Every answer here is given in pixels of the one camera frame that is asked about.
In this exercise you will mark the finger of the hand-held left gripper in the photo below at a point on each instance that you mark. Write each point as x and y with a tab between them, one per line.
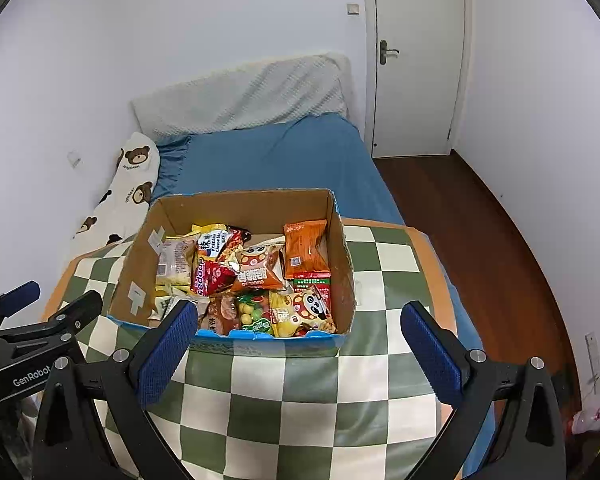
80	310
22	295

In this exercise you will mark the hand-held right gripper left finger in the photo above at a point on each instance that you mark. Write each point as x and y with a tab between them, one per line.
167	355

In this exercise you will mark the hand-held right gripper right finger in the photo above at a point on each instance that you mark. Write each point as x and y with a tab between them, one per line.
430	355

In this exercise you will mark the brown snack packet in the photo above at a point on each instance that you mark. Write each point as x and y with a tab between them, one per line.
222	314

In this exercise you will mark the cardboard box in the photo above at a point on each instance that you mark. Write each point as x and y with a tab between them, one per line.
145	260

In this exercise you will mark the green candy ball packet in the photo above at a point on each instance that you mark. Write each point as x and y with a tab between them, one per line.
250	314

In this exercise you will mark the yellow egg cake packet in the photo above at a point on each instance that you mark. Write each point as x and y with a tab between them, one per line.
176	260

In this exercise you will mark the orange panda snack packet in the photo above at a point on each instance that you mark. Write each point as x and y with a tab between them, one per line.
257	266

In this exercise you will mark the yellow panda snack packet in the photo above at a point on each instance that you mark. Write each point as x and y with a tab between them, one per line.
302	312

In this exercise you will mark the red green snack packet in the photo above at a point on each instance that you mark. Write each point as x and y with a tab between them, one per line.
311	281

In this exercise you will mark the yellow white snack packet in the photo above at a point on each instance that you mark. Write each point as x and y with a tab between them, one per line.
212	242

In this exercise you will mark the green white checkered cloth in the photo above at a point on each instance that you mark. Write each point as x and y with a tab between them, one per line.
280	410

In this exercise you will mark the bear print pillow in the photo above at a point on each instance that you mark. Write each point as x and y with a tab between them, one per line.
130	180

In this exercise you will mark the white plastic object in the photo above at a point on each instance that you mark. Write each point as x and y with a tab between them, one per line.
587	420

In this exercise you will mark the bed with blue sheet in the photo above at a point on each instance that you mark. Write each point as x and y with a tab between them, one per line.
280	160

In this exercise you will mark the grey white pillow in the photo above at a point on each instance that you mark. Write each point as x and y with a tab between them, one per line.
240	95

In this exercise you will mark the white door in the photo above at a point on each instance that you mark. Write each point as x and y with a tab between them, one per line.
420	60

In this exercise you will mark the tall wall socket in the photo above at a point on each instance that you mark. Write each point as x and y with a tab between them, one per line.
594	360

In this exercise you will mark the light switch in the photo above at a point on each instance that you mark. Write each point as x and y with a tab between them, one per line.
353	8

